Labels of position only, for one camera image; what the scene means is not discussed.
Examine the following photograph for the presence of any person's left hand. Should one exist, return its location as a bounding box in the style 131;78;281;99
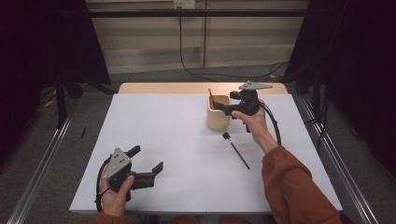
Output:
98;164;135;217

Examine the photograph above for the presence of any white wall power outlet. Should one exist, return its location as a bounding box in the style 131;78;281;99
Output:
173;0;196;9

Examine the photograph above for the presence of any black stand post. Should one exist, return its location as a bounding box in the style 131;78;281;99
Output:
55;69;67;129
312;66;322;119

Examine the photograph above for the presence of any black flat-head brush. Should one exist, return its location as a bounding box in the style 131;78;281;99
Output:
221;132;251;171

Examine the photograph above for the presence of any person's right hand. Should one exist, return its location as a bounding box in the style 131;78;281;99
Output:
231;98;275;143

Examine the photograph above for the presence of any beige ceramic cup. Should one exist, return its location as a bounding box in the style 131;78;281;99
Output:
206;94;232;131

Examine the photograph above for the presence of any striped brush with orange tip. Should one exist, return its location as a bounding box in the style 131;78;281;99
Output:
207;88;217;110

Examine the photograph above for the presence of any white table sheet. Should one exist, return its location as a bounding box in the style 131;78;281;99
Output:
68;92;344;216

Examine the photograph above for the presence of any black floor cable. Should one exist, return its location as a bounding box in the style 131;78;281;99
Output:
306;90;332;154

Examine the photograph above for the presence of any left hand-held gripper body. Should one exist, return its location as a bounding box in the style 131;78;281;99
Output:
104;147;156;202

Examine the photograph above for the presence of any dark curtain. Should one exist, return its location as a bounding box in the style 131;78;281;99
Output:
283;0;396;180
0;0;112;167

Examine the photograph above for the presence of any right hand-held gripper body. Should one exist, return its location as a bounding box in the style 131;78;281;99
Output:
229;80;274;133

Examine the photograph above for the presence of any metal floor rail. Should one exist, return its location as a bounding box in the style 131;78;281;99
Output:
6;98;79;224
299;92;380;224

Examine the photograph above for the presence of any black wall cable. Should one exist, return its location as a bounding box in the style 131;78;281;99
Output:
177;6;290;82

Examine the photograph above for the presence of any left hand-held gripper cable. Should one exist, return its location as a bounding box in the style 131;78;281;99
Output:
94;156;114;213

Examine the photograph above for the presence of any black horizontal frame bar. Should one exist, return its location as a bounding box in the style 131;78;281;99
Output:
88;8;312;19

